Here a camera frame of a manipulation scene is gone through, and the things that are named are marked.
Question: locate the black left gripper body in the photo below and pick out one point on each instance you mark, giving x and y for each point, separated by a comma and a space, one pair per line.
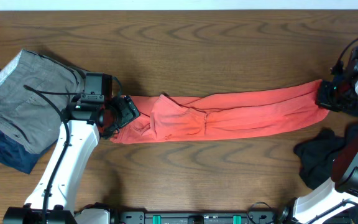
119, 114

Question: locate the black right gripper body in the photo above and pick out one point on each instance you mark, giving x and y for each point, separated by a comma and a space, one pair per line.
340, 96

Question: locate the red printed t-shirt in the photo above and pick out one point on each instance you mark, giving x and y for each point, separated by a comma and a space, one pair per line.
223, 116

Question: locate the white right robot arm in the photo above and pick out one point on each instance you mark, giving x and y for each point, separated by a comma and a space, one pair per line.
335, 195

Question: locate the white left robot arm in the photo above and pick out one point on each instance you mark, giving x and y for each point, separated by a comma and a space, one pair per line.
85, 120

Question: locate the black garment with white logo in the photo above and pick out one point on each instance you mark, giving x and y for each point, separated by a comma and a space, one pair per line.
318, 154

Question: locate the grey folded trousers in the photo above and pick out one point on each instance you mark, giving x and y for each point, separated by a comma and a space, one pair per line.
30, 86

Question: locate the navy blue folded garment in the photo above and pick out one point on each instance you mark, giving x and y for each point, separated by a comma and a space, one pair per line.
13, 154

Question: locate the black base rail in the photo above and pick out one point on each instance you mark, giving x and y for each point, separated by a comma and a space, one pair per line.
138, 217

